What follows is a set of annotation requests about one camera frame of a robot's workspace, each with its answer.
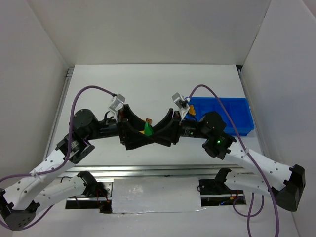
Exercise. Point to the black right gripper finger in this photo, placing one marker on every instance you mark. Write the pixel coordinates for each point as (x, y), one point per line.
(164, 122)
(165, 137)

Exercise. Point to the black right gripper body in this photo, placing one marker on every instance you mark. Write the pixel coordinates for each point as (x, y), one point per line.
(177, 126)

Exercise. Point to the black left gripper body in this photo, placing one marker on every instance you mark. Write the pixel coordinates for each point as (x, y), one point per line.
(122, 127)

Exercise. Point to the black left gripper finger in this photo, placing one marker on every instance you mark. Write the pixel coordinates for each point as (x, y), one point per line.
(138, 139)
(129, 117)

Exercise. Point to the green lego brick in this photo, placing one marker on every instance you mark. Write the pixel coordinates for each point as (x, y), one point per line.
(148, 129)

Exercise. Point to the orange lego brick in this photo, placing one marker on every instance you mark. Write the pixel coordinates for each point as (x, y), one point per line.
(191, 111)

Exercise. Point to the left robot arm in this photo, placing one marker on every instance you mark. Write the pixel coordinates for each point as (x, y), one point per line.
(33, 193)

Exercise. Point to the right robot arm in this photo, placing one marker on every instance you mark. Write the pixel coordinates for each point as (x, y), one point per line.
(284, 183)

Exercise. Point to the brown 2x4 lego plate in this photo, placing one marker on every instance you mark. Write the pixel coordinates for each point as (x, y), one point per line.
(149, 121)

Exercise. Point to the white taped cover plate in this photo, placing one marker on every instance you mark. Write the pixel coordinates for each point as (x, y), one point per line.
(155, 195)

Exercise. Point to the blue divided plastic bin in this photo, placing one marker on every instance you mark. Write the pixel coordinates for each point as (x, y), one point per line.
(236, 108)

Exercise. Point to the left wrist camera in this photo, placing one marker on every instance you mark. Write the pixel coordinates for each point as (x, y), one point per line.
(117, 103)

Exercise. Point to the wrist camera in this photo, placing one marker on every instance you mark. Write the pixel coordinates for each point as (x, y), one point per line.
(182, 103)
(117, 103)

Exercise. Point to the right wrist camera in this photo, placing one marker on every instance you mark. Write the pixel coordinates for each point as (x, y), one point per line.
(182, 103)

